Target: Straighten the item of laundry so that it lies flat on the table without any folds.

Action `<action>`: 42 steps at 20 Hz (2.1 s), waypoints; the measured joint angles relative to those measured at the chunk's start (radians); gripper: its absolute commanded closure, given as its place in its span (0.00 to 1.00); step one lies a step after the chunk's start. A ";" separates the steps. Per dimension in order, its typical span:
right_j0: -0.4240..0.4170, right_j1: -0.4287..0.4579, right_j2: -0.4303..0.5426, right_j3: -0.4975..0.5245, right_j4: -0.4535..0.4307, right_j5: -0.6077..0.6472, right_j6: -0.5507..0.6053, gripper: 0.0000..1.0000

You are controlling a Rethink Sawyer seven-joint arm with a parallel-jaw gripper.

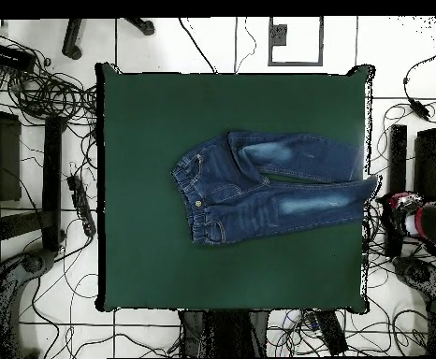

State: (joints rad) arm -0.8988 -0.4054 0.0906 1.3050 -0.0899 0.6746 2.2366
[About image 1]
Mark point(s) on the blue denim jeans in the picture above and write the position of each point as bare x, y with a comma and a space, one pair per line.
240, 194

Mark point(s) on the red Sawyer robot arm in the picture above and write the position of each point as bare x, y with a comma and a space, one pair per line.
431, 224

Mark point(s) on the black power adapter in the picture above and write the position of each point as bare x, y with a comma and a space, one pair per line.
420, 109

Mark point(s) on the black power strip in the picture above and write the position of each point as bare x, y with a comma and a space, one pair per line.
332, 333
81, 205

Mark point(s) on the dark green table cloth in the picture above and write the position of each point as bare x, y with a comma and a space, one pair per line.
203, 269

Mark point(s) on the black chair leg with caster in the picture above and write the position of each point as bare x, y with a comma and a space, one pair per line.
72, 41
143, 26

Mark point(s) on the black stand frame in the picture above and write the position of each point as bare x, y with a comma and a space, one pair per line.
52, 179
398, 157

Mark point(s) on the grey square frame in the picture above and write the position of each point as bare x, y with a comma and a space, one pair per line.
296, 63

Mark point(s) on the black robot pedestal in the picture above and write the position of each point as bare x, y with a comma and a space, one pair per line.
225, 333

